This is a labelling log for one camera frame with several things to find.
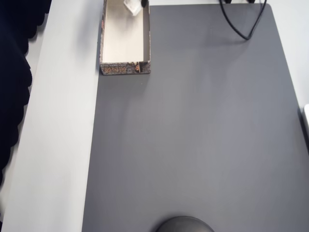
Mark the white rectangular block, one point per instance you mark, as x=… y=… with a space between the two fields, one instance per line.
x=131 y=7

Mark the bark patterned cardboard box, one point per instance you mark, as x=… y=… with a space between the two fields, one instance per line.
x=123 y=43

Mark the grey desk mat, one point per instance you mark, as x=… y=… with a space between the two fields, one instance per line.
x=193 y=133

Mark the dark blue curtain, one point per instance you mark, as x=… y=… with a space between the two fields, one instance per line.
x=9 y=72

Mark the black round base stand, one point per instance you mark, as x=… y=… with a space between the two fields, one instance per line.
x=184 y=224

